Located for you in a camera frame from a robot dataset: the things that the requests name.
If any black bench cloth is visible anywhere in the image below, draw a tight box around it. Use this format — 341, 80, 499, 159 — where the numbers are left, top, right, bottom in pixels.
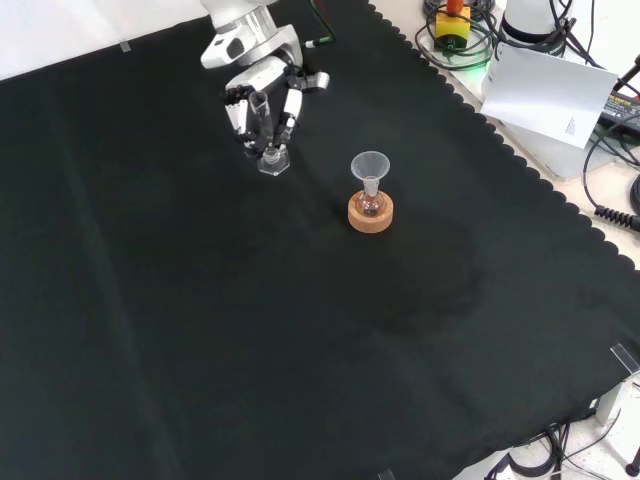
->
0, 0, 640, 480

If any green robot cable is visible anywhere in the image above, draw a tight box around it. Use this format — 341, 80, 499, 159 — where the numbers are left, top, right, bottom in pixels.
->
304, 0, 337, 50

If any clear glass graduated cylinder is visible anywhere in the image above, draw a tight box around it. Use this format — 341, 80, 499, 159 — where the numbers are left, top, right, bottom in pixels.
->
248, 90, 293, 178

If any clear plastic funnel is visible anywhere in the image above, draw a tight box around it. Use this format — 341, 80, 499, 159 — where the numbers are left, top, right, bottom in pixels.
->
350, 151, 392, 197

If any yellow stop button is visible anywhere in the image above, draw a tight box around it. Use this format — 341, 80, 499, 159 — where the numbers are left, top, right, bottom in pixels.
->
433, 0, 474, 51

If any black floor cable bundle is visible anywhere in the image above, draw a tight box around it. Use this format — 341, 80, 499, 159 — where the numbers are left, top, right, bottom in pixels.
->
483, 423, 569, 480

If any black coiled cable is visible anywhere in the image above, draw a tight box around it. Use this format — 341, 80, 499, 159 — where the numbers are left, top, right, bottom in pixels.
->
593, 204, 640, 231

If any small glass round-bottom flask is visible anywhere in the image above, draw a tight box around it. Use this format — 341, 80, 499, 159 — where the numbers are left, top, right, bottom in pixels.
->
357, 188, 386, 219

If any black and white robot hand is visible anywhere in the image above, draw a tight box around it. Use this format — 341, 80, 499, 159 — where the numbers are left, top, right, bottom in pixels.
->
222, 54, 332, 160

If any pale board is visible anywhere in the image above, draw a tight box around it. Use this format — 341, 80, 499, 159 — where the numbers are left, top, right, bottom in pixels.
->
479, 43, 620, 150

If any cork ring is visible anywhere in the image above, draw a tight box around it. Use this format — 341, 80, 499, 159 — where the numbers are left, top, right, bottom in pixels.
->
347, 192, 396, 234

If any black power adapter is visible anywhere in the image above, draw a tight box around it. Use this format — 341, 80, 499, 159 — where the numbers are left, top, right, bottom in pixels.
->
598, 92, 640, 127

